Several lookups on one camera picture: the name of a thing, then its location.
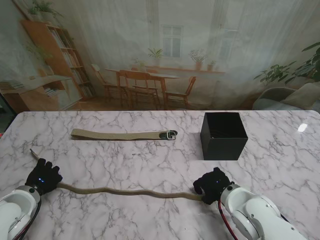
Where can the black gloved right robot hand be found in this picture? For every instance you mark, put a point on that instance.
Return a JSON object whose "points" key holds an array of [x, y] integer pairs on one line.
{"points": [[215, 186]]}

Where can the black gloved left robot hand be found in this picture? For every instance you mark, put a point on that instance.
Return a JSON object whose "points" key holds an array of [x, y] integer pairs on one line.
{"points": [[45, 178]]}

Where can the beige woven belt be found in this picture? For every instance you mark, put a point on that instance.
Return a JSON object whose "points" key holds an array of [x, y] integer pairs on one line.
{"points": [[112, 136], [125, 192]]}

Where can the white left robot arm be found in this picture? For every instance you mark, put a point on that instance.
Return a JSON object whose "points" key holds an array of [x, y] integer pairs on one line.
{"points": [[15, 212]]}

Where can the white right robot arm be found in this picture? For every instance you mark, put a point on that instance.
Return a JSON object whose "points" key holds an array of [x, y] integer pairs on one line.
{"points": [[255, 215]]}

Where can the black square storage box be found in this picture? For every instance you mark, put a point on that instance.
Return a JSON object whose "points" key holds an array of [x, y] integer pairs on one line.
{"points": [[225, 147]]}

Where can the printed room scene backdrop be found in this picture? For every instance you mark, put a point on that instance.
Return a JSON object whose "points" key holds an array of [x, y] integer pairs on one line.
{"points": [[160, 50]]}

